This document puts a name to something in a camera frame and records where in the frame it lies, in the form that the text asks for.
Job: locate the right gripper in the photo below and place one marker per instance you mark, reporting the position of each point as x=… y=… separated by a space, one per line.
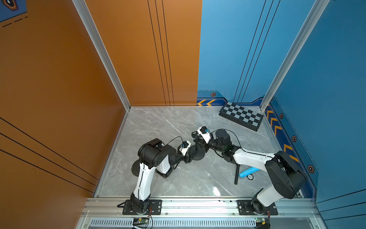
x=204 y=146

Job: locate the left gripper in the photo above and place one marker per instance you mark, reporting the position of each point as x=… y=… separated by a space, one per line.
x=189 y=150

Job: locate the black mic clip pole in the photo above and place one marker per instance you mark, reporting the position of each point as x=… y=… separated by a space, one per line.
x=237 y=172
x=198 y=141

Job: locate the black round stand base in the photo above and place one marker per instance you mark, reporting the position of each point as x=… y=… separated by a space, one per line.
x=197 y=153

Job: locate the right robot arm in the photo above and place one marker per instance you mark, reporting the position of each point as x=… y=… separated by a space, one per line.
x=286 y=176

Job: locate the folded chess board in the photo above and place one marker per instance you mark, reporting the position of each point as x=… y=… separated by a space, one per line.
x=242 y=115

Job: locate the light blue tube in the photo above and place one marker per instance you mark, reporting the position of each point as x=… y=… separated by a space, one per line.
x=248 y=172

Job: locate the left circuit board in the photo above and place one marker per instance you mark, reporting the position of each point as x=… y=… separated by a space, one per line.
x=140 y=223

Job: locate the circuit board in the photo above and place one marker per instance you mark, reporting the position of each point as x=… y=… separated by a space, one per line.
x=140 y=223
x=262 y=223

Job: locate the right circuit board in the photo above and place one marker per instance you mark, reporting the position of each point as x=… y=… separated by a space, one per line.
x=262 y=223

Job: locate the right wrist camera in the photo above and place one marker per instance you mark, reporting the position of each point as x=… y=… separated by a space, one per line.
x=204 y=132

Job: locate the aluminium front rail frame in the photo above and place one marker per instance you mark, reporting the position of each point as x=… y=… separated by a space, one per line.
x=200 y=213

